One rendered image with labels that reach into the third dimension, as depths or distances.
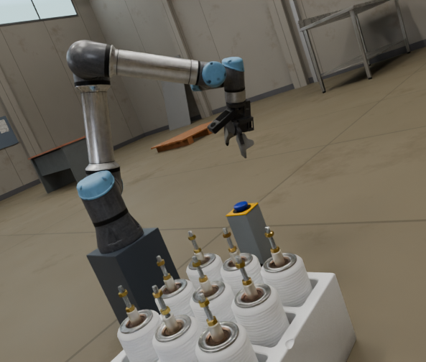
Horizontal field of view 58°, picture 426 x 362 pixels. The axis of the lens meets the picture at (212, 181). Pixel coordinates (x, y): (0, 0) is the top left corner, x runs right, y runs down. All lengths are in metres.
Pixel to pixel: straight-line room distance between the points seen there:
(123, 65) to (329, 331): 0.90
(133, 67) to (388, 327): 0.97
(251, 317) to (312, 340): 0.14
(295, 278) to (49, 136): 10.44
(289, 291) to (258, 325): 0.12
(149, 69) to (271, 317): 0.79
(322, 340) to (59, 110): 10.79
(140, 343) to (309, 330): 0.34
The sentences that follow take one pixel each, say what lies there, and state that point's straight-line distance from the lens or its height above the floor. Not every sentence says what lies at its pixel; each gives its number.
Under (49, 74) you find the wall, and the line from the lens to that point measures 11.56.
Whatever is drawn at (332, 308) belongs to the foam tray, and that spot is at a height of 0.13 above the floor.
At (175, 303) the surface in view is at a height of 0.24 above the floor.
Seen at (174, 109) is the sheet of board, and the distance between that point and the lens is 10.52.
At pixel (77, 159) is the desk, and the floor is 0.40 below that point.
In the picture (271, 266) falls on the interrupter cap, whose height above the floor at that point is 0.25.
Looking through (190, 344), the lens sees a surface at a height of 0.23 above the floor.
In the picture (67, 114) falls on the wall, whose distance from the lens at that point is 11.44.
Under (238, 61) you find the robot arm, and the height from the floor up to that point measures 0.70.
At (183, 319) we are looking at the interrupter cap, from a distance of 0.82.
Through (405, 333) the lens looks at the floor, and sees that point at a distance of 1.02.
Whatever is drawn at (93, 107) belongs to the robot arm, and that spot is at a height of 0.73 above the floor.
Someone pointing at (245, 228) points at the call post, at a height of 0.27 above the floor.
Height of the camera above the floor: 0.65
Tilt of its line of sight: 13 degrees down
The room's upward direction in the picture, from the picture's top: 21 degrees counter-clockwise
